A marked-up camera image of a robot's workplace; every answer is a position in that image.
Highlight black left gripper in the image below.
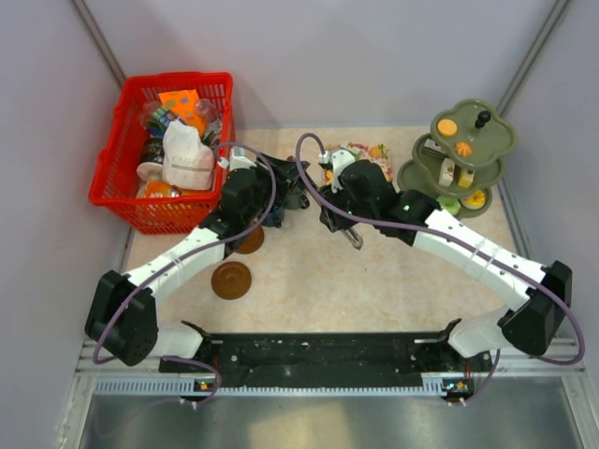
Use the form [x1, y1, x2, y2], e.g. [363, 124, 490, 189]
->
[243, 152, 309, 225]

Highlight stainless steel food tongs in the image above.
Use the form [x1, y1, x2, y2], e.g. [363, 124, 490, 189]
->
[343, 227, 363, 250]

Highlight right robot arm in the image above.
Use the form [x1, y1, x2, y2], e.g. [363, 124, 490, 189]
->
[317, 151, 573, 370]

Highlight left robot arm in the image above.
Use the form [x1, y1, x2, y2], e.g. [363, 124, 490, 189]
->
[84, 156, 309, 371]

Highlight dark green mug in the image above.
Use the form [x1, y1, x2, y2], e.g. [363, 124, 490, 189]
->
[284, 192, 310, 210]

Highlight dark blue mug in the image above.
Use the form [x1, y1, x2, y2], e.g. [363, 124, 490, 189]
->
[262, 206, 285, 228]

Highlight brown wooden coaster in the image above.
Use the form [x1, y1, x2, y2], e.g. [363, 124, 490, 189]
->
[236, 226, 265, 254]
[211, 261, 252, 300]

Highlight floral rectangular serving tray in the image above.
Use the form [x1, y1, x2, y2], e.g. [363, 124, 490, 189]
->
[326, 142, 393, 181]

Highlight white cloth bag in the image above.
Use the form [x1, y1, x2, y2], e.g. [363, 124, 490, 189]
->
[162, 121, 215, 191]

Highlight green frosted donut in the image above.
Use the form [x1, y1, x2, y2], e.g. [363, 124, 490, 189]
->
[436, 196, 461, 216]

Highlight chocolate cake slice with cherry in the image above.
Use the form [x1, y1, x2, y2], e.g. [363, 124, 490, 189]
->
[422, 146, 447, 159]

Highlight white cream cake slice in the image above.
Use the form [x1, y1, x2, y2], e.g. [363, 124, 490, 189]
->
[438, 158, 455, 186]

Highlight red plastic basket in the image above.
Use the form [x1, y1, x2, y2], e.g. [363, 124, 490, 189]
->
[89, 72, 235, 234]

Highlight orange dotted box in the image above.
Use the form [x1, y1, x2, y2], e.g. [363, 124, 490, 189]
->
[158, 90, 205, 135]

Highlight black cylindrical can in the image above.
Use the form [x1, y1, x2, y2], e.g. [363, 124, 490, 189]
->
[140, 137, 165, 165]

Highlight yellow frosted donut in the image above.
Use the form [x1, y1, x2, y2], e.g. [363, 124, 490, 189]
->
[460, 189, 487, 210]

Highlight green three-tier dessert stand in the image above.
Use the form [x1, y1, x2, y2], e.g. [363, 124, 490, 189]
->
[397, 98, 518, 219]

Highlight round tan cracker biscuit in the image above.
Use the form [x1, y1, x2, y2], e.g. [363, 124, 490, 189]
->
[436, 119, 458, 138]

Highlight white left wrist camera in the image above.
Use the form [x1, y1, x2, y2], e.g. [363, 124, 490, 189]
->
[217, 146, 256, 171]

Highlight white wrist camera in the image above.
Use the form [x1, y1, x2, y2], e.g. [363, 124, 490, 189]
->
[217, 146, 256, 171]
[318, 149, 356, 194]

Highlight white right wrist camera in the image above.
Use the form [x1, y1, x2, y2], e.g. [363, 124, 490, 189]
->
[318, 149, 356, 194]

